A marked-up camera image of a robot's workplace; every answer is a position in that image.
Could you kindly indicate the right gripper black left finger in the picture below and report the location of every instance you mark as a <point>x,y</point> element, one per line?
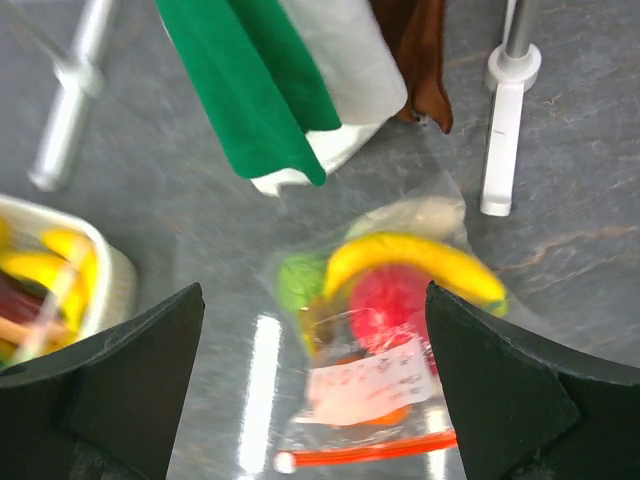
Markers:
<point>119,392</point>

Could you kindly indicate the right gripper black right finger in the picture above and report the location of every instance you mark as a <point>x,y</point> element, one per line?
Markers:
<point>526,407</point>

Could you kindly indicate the clear zip top bag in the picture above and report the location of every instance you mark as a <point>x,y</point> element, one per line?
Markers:
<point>360,407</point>

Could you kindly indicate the yellow toy banana bunch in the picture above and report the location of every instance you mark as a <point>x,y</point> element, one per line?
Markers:
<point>457,271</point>

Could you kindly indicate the red toy apple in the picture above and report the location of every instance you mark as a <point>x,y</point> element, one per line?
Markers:
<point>387,307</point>

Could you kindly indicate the green toy cabbage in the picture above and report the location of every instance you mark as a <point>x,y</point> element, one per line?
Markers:
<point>301,277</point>

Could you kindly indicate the white plastic food basket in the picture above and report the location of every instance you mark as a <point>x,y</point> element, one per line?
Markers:
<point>116,287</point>

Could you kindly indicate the brown toy food piece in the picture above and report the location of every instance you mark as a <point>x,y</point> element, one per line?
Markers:
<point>20,307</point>

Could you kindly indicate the clothes rack left pole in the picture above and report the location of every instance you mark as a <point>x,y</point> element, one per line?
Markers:
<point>79,71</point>

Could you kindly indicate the clothes rack pole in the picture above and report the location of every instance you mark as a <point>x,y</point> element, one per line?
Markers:
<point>79,71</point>
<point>511,70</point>

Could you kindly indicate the clothes rack right pole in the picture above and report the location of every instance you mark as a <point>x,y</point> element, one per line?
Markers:
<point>511,70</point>

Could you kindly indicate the green T-shirt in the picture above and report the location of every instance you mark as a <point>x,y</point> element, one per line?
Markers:
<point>256,81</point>

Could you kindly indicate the white cloth garment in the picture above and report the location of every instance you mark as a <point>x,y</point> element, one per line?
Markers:
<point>330,82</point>

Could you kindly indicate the brown cloth garment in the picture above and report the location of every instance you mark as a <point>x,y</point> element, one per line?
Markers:
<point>414,33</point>

